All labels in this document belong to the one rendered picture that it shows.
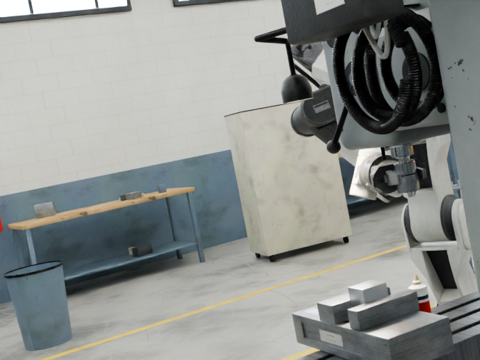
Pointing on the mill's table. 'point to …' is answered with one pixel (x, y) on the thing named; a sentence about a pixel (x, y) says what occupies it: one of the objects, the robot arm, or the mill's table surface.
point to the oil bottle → (421, 294)
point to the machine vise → (378, 331)
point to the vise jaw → (336, 308)
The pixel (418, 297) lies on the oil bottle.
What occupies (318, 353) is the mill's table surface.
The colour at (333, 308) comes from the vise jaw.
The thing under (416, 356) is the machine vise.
